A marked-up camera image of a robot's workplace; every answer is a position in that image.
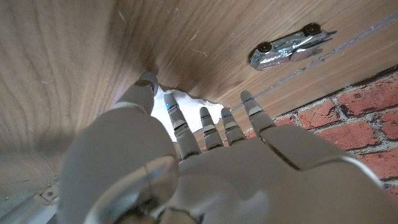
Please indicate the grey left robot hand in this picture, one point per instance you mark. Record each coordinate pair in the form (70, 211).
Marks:
(236, 180)

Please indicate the white tissue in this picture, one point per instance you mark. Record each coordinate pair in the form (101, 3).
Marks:
(189, 112)

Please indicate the red brick printed backdrop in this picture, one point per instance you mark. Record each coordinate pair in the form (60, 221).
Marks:
(357, 115)

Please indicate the small silver toy car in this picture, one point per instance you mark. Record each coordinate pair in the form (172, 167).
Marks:
(286, 49)

